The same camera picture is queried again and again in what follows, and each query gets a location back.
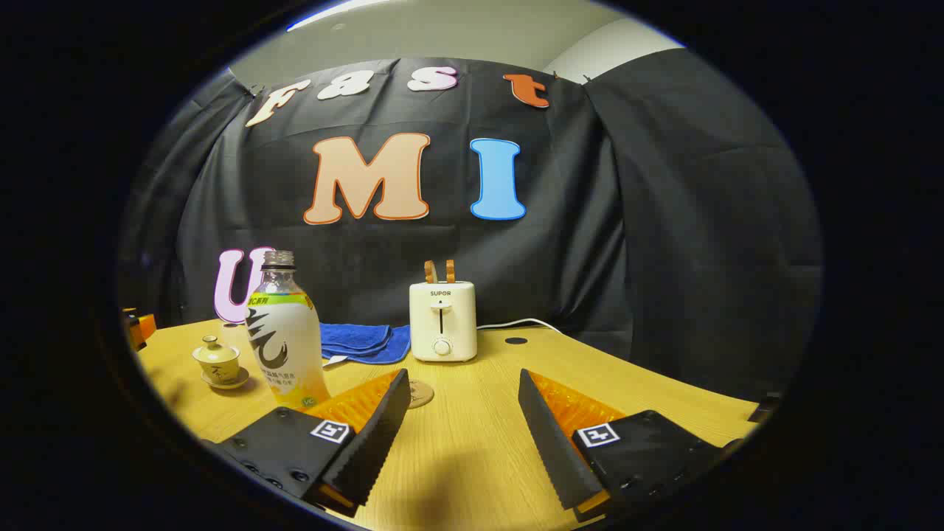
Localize yellow ceramic saucer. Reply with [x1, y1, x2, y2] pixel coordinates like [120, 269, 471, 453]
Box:
[201, 367, 250, 390]

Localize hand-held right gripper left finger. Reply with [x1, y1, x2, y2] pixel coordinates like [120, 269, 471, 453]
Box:
[201, 369, 412, 517]

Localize folded blue towel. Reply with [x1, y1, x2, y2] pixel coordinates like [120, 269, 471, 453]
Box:
[319, 323, 412, 368]

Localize yellow ceramic teacup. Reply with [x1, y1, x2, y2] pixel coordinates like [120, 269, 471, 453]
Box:
[195, 355, 241, 383]

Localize white toaster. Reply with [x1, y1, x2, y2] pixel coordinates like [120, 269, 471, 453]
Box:
[409, 281, 478, 363]

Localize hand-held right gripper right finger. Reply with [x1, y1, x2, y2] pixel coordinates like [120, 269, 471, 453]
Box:
[518, 369, 746, 523]

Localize black backdrop cloth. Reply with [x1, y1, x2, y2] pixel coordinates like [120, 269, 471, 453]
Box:
[118, 50, 823, 403]

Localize white power cable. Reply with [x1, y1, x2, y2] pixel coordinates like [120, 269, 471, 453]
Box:
[476, 318, 563, 336]

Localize clear water bottle white label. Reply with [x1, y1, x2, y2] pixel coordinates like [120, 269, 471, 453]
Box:
[245, 251, 331, 411]

